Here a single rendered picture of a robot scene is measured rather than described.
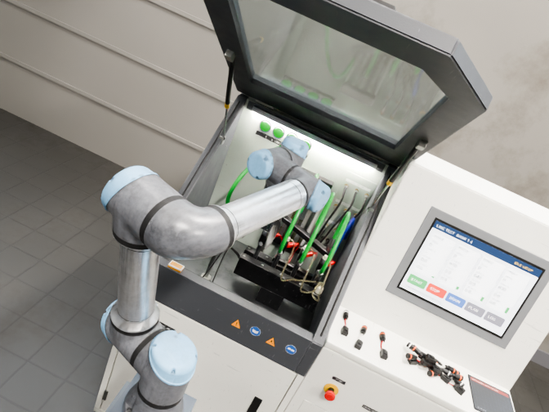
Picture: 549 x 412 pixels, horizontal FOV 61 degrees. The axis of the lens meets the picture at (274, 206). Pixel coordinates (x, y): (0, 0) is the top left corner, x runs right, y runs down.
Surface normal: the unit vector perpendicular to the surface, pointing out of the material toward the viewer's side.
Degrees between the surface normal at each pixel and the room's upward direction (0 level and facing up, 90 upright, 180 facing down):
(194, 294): 90
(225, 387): 90
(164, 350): 7
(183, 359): 7
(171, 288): 90
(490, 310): 76
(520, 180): 90
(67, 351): 0
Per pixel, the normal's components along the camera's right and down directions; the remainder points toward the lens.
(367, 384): -0.25, 0.38
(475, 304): -0.16, 0.17
